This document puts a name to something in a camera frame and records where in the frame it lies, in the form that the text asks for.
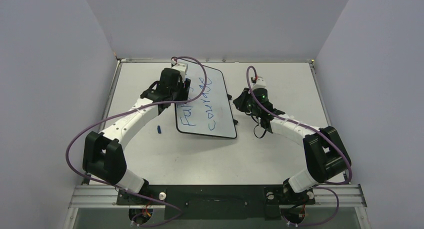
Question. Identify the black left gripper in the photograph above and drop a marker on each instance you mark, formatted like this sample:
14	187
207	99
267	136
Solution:
183	86

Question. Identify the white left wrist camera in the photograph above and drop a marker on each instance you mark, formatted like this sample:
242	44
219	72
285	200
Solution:
182	67

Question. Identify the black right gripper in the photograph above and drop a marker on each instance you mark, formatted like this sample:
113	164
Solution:
241	102

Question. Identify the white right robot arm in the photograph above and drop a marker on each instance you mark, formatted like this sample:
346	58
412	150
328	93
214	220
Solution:
325	153

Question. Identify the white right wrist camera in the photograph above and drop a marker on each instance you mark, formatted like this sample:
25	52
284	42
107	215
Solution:
257	82

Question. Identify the black-framed whiteboard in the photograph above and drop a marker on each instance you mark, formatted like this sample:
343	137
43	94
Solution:
210	114

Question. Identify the aluminium front frame rail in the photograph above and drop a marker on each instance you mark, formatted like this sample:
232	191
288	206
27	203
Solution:
102	196

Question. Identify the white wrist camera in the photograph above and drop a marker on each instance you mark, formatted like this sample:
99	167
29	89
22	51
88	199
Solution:
257	82
182	67

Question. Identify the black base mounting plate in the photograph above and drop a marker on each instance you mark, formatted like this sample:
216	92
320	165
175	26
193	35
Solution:
218	202

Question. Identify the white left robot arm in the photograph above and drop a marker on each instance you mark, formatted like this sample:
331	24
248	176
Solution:
103	154

